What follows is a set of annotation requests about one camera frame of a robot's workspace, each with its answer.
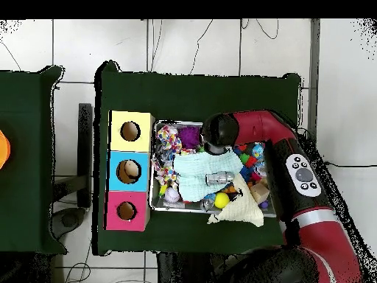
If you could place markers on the mint waffle cloth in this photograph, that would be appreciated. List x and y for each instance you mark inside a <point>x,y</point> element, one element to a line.
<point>194,168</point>

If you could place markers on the silver toy camera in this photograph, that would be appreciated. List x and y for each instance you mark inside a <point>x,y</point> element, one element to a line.
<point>219,178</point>

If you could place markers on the cream waffle cloth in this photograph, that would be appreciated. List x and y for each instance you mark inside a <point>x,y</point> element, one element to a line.
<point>241,210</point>

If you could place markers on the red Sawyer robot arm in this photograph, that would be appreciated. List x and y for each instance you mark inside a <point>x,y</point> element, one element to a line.
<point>294,177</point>

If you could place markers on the shallow clear mesh bin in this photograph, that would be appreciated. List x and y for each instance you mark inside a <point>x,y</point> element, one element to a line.
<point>176,207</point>

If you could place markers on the wooden box with three holes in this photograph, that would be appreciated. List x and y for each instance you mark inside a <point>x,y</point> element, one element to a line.
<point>138,179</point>

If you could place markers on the purple spiky ball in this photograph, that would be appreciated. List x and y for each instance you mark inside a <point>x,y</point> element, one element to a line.
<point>189,137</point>

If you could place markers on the colourful confetti print packet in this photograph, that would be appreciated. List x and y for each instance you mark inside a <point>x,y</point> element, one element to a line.
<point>169,138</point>

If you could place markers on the white baseball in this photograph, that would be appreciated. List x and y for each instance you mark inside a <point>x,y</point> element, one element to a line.
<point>172,195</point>

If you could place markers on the yellow ball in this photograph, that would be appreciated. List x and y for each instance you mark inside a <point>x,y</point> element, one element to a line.
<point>222,200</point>

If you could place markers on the dark green tablecloth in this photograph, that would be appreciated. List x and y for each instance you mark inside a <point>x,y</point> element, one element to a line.
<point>176,97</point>
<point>23,118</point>

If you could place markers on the blue globe ball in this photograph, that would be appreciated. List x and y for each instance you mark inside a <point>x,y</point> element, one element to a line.
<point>258,151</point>

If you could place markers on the dark grey floor base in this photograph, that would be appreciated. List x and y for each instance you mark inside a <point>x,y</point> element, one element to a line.
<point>69,219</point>

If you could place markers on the orange round object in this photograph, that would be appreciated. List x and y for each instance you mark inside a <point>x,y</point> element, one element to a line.
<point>3,150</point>

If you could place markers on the black pedestal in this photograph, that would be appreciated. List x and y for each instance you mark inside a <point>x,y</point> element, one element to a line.
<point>182,268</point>

